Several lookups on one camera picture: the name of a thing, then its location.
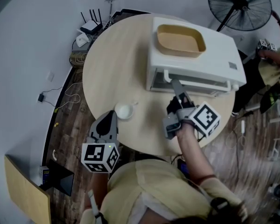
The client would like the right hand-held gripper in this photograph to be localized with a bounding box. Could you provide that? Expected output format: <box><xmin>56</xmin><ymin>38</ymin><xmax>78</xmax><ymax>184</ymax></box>
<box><xmin>162</xmin><ymin>79</ymin><xmax>221</xmax><ymax>139</ymax></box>

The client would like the tan plastic tray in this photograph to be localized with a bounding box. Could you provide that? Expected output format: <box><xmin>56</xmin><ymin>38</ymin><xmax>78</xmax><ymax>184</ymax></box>
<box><xmin>156</xmin><ymin>24</ymin><xmax>206</xmax><ymax>60</ymax></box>

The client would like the white router with black antennas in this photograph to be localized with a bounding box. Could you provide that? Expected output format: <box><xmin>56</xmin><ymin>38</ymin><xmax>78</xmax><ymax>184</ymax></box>
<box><xmin>80</xmin><ymin>8</ymin><xmax>104</xmax><ymax>35</ymax></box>

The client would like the black standing fan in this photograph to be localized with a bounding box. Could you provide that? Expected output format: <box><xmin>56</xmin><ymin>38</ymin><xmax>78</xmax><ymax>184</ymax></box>
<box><xmin>207</xmin><ymin>0</ymin><xmax>273</xmax><ymax>33</ymax></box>

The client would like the person's right forearm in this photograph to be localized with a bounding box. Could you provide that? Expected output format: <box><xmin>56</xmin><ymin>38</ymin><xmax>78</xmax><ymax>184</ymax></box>
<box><xmin>176</xmin><ymin>122</ymin><xmax>217</xmax><ymax>187</ymax></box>

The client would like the white floor cable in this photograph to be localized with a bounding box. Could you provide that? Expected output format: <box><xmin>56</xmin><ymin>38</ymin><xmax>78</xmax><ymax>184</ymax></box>
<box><xmin>54</xmin><ymin>82</ymin><xmax>81</xmax><ymax>113</ymax></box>

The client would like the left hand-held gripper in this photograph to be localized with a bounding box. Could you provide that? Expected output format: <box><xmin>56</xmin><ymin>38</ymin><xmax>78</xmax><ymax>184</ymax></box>
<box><xmin>81</xmin><ymin>110</ymin><xmax>120</xmax><ymax>174</ymax></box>

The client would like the white toaster oven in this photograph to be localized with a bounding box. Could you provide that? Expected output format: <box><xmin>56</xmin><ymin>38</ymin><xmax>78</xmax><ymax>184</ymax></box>
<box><xmin>146</xmin><ymin>17</ymin><xmax>247</xmax><ymax>99</ymax></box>

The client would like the person's pale yellow shirt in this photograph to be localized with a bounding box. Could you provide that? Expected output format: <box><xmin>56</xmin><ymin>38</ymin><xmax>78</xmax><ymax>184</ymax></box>
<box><xmin>80</xmin><ymin>159</ymin><xmax>248</xmax><ymax>224</ymax></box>

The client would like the small white network box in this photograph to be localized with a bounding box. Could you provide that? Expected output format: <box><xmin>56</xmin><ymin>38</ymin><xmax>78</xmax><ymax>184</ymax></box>
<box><xmin>76</xmin><ymin>33</ymin><xmax>91</xmax><ymax>48</ymax></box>

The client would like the light wooden desk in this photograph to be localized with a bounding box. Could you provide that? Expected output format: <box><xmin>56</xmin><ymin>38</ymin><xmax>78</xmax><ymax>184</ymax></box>
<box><xmin>4</xmin><ymin>154</ymin><xmax>52</xmax><ymax>224</ymax></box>

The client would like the white appliance door with handle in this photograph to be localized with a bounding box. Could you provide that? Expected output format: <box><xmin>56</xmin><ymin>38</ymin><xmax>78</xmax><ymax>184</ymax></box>
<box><xmin>151</xmin><ymin>68</ymin><xmax>232</xmax><ymax>98</ymax></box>

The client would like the black device with blue screen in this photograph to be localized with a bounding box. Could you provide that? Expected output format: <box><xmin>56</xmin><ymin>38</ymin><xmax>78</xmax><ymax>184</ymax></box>
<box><xmin>177</xmin><ymin>159</ymin><xmax>190</xmax><ymax>180</ymax></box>

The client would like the white mug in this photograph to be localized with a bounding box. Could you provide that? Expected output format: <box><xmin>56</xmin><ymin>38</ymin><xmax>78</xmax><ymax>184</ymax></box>
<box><xmin>114</xmin><ymin>101</ymin><xmax>139</xmax><ymax>120</ymax></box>

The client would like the white strap with black clip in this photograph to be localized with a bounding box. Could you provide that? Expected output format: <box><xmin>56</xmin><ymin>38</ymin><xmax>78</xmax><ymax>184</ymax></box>
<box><xmin>87</xmin><ymin>189</ymin><xmax>106</xmax><ymax>224</ymax></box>

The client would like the tangle of white cables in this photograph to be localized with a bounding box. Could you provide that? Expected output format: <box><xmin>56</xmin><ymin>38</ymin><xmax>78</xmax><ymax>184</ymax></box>
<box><xmin>69</xmin><ymin>50</ymin><xmax>91</xmax><ymax>68</ymax></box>

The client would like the blue and white box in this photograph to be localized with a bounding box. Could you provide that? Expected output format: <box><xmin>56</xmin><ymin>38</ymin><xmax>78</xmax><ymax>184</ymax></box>
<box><xmin>39</xmin><ymin>165</ymin><xmax>50</xmax><ymax>184</ymax></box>

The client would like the person's left forearm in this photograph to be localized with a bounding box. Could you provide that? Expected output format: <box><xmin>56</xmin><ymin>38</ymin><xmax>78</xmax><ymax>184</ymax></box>
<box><xmin>85</xmin><ymin>171</ymin><xmax>111</xmax><ymax>210</ymax></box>

